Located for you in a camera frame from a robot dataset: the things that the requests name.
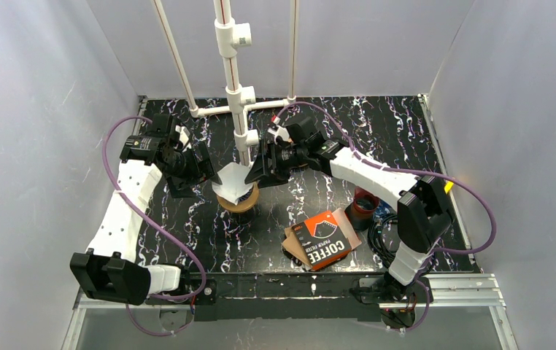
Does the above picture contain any white paper coffee filter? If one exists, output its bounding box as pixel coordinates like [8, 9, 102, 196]
[212, 162, 253, 203]

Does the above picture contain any wooden ring dripper holder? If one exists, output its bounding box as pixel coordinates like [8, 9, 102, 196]
[216, 184, 260, 214]

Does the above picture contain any red and black carafe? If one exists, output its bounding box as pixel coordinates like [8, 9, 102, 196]
[345, 187, 380, 231]

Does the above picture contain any orange coffee filter package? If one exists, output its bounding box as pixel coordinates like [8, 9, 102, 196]
[282, 209, 361, 271]

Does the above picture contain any blue glass dripper cone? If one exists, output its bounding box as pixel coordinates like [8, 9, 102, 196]
[237, 188, 254, 203]

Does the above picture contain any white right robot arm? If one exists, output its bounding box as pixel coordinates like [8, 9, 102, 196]
[244, 117, 455, 286]

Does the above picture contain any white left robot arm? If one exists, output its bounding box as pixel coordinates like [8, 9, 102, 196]
[70, 114, 222, 306]

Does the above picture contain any clear glass brown cup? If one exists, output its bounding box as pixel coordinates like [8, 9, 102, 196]
[231, 209, 257, 225]

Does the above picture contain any white PVC pipe stand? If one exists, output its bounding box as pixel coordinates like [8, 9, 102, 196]
[152, 1, 299, 166]

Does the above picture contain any yellow marker pen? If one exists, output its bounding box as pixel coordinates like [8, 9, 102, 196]
[444, 181, 455, 194]

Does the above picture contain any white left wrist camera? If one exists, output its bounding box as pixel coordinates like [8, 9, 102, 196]
[175, 125, 191, 151]

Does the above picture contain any coiled black cable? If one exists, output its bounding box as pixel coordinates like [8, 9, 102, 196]
[367, 214, 433, 270]

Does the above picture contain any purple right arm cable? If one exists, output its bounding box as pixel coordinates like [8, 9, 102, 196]
[270, 101, 498, 335]

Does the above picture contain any aluminium frame rail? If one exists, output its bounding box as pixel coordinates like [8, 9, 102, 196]
[63, 273, 517, 349]

